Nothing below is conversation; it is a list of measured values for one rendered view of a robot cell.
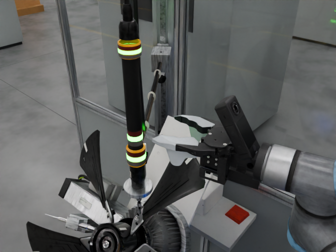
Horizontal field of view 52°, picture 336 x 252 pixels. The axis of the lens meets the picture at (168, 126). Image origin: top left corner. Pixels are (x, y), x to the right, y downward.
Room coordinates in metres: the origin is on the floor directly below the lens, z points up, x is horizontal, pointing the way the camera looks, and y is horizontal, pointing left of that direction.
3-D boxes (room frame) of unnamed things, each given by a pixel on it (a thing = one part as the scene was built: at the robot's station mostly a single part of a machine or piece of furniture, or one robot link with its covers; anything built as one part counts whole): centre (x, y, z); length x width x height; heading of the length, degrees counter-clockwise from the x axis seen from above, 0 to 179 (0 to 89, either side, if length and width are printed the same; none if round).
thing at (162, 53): (1.24, 0.02, 1.54); 0.10 x 0.07 x 0.08; 176
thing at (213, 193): (1.19, -0.15, 0.91); 0.17 x 0.16 x 0.11; 141
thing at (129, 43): (0.62, 0.07, 1.80); 0.04 x 0.04 x 0.03
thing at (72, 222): (0.85, 0.33, 1.08); 0.07 x 0.04 x 0.06; 61
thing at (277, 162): (0.47, -0.19, 1.64); 0.08 x 0.05 x 0.08; 151
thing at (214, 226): (1.12, -0.19, 0.84); 0.36 x 0.24 x 0.03; 51
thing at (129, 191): (0.63, 0.07, 1.50); 0.09 x 0.07 x 0.10; 176
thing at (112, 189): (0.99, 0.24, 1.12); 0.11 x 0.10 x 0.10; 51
